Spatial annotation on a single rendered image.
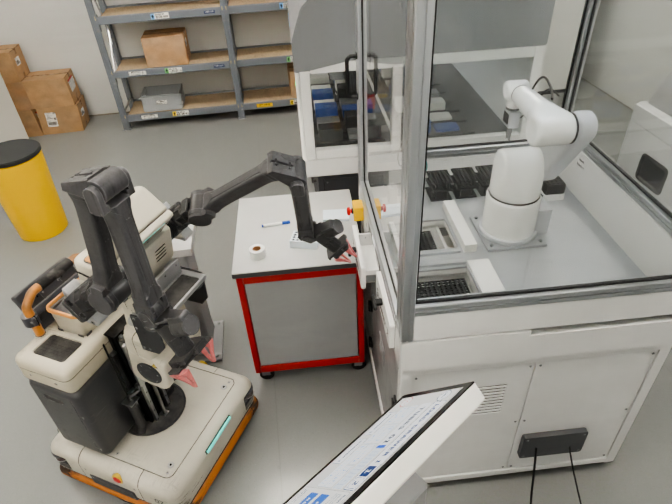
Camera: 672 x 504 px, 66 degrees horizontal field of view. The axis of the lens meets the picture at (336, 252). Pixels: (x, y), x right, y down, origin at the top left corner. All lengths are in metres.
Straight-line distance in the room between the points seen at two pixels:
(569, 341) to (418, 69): 1.07
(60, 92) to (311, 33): 3.90
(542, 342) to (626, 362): 0.38
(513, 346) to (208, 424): 1.29
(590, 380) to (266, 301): 1.34
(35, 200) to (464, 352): 3.28
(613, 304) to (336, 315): 1.21
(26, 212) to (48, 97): 2.07
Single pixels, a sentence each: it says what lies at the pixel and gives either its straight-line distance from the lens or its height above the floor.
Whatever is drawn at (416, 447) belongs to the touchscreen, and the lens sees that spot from 1.15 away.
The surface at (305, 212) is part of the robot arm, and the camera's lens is 1.77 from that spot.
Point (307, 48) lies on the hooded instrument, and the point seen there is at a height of 1.47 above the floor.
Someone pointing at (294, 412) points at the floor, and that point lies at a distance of 2.67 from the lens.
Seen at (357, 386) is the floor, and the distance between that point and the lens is 2.74.
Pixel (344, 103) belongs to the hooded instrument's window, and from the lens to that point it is 2.66.
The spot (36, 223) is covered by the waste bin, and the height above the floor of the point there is 0.16.
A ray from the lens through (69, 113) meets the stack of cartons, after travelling 6.10.
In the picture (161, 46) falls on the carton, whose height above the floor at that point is 0.77.
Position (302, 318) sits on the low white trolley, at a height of 0.44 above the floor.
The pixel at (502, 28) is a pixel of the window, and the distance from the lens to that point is 1.23.
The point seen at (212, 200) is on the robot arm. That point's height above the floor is 1.30.
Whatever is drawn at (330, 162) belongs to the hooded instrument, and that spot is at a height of 0.88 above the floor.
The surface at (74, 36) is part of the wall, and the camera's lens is 6.23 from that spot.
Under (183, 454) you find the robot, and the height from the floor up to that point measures 0.28.
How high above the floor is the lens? 2.16
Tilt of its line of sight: 37 degrees down
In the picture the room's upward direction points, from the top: 3 degrees counter-clockwise
